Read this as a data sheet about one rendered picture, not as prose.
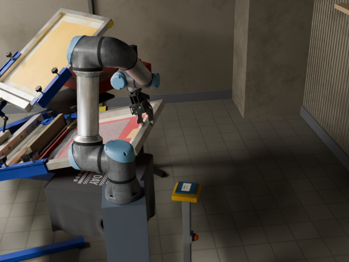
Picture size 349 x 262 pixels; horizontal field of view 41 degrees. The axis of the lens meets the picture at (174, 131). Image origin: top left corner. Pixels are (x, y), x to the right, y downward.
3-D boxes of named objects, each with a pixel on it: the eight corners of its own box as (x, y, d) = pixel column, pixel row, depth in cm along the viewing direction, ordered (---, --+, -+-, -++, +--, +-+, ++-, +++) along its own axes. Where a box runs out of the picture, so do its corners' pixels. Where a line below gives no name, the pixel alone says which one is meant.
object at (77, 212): (137, 241, 258) (132, 187, 241) (132, 251, 250) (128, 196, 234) (60, 232, 266) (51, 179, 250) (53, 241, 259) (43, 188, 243)
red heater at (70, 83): (113, 64, 404) (112, 51, 399) (151, 75, 377) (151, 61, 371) (55, 84, 364) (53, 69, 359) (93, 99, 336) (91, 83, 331)
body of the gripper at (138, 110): (132, 116, 230) (124, 94, 226) (136, 109, 238) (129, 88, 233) (146, 114, 228) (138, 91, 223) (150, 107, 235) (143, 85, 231)
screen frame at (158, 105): (164, 105, 264) (163, 99, 263) (137, 155, 213) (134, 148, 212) (47, 128, 288) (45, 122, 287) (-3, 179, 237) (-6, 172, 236)
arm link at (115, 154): (131, 183, 182) (128, 153, 176) (98, 179, 185) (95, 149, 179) (139, 167, 192) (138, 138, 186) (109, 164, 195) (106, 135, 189)
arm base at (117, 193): (142, 202, 187) (141, 182, 182) (105, 206, 185) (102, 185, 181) (140, 182, 200) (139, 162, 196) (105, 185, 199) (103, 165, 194)
